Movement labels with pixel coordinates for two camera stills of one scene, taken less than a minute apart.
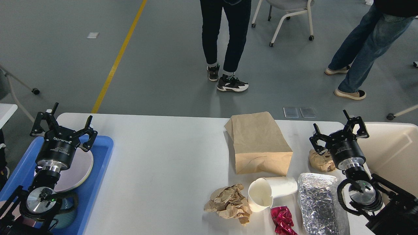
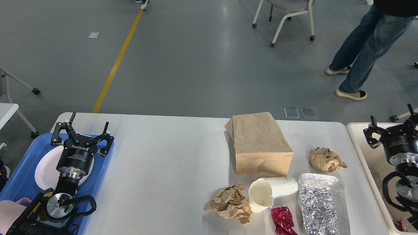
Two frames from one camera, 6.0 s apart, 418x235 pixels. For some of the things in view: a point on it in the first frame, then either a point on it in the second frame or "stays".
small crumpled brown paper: [324, 163] stays
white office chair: [292, 7] stays
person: [236, 13] -> [145, 3]
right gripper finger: [320, 149] -> [373, 128]
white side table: [7, 111] stays
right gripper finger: [362, 132] -> [413, 118]
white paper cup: [262, 191] stays
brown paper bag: [260, 147] stays
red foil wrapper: [282, 219] stays
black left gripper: [57, 151] -> [76, 160]
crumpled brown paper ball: [229, 202] stays
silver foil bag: [322, 206] stays
